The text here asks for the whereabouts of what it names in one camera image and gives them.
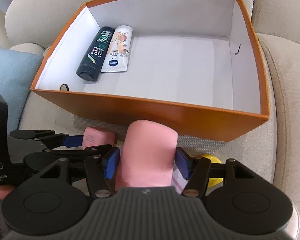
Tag plaid round case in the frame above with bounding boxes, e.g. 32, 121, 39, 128
171, 164, 188, 194

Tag pink plastic bottle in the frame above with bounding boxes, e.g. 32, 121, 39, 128
82, 127, 115, 150

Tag dark green shampoo bottle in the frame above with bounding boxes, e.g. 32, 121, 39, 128
76, 27, 115, 82

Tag white lotion tube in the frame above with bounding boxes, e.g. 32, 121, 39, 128
101, 25, 133, 73

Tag yellow tape measure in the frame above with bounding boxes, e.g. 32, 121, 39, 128
193, 154, 224, 189

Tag light blue cushion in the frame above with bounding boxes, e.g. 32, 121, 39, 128
0, 48, 43, 133

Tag orange cardboard box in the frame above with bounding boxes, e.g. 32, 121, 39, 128
31, 0, 269, 141

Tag beige sofa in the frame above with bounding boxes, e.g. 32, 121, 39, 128
0, 0, 300, 239

